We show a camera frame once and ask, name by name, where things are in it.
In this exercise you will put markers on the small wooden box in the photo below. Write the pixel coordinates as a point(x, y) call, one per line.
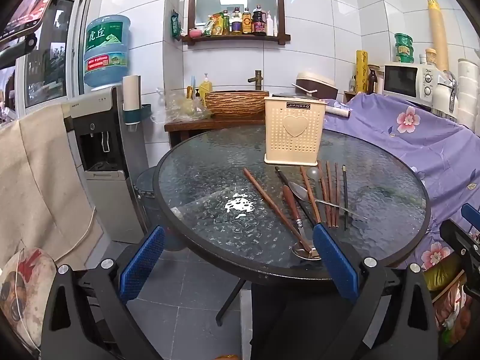
point(349, 96)

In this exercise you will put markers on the round glass table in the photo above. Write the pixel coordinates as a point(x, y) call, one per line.
point(210, 180)

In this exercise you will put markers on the white thermos jug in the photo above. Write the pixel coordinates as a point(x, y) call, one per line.
point(444, 97)

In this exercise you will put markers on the brown and white rice cooker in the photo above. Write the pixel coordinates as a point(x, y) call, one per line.
point(318, 82)

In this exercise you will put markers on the clear plastic bag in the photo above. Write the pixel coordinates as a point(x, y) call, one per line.
point(180, 107)

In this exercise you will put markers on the beige plastic utensil holder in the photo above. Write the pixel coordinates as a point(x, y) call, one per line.
point(294, 135)

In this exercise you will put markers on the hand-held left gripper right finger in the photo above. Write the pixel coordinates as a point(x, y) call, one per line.
point(335, 266)

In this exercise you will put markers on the beige cloth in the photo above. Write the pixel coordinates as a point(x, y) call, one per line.
point(37, 172)

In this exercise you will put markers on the yellow pouch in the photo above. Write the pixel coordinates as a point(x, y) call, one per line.
point(213, 25)

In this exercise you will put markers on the green instant noodle cup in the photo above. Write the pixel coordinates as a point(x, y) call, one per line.
point(404, 39)
point(404, 50)
point(405, 59)

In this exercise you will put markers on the paper cup dispenser tube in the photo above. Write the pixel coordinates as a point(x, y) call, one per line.
point(131, 93)

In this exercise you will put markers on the brown wooden chopstick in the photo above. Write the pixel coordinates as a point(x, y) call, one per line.
point(331, 195)
point(337, 195)
point(324, 195)
point(277, 210)
point(270, 207)
point(310, 195)

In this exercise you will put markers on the blue toothbrush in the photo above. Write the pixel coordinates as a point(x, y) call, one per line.
point(193, 81)

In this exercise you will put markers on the wooden counter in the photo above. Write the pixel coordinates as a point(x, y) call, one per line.
point(195, 125)

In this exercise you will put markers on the yellow label bottle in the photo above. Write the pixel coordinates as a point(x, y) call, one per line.
point(246, 22)

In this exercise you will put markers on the white microwave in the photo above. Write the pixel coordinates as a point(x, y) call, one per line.
point(401, 78)

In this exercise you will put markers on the large cream paper roll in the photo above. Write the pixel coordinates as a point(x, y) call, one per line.
point(438, 33)

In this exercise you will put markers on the dark soy sauce bottle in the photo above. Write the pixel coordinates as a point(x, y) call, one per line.
point(258, 22)

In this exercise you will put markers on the bronze faucet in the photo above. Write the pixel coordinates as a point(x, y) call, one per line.
point(258, 80)

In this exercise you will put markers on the phone on black mount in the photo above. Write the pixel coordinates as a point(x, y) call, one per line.
point(26, 11)

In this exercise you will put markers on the clear plastic spoon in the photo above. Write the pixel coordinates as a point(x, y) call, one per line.
point(314, 173)

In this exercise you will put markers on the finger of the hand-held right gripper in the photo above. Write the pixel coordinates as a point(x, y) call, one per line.
point(472, 215)
point(459, 238)

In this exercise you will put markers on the woven pattern wash basin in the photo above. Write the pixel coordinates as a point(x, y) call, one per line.
point(236, 104)

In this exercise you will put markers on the yellow soap bottle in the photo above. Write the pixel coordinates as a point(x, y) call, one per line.
point(205, 88)

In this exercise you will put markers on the white rice paddle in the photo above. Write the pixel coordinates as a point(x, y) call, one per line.
point(305, 89)

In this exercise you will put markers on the colourful cloth bundle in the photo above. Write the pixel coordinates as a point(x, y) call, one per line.
point(450, 300)

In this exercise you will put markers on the blue water jug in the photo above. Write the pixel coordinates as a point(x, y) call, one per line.
point(107, 52)

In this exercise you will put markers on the black chopstick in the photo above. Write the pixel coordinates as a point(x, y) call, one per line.
point(345, 195)
point(296, 198)

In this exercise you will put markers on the yellow cup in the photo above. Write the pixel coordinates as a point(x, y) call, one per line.
point(190, 93)

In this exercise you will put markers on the green packet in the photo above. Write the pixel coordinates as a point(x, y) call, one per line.
point(175, 24)

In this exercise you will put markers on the window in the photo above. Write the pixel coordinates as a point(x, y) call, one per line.
point(56, 56)

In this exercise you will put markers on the purple label bottle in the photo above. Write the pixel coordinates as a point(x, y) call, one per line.
point(236, 24)

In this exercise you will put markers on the grey water dispenser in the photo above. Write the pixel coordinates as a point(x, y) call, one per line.
point(101, 180)

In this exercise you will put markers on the wooden framed mirror shelf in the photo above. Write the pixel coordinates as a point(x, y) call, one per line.
point(195, 39)

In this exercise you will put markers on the stack of white paper cups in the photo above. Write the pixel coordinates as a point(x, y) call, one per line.
point(468, 93)

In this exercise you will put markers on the purple floral cloth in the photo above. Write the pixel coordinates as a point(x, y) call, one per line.
point(412, 146)

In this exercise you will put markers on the patterned cushion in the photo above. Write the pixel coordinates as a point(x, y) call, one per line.
point(26, 296)

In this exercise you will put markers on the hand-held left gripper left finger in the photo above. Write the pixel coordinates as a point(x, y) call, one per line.
point(140, 266)

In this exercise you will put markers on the green oil bottle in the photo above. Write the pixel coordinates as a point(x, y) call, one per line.
point(225, 24)

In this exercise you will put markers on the brown glass bottle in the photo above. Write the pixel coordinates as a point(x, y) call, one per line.
point(372, 80)

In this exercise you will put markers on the small clear bottle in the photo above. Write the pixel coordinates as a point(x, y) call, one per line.
point(352, 84)

